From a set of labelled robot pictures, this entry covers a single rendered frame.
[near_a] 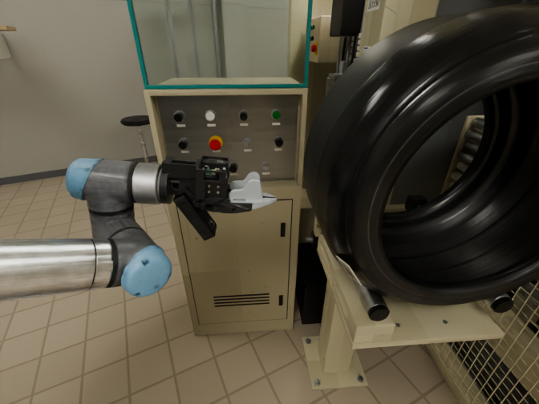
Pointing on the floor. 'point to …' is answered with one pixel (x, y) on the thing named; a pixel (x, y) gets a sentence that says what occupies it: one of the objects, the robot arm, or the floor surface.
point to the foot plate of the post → (329, 381)
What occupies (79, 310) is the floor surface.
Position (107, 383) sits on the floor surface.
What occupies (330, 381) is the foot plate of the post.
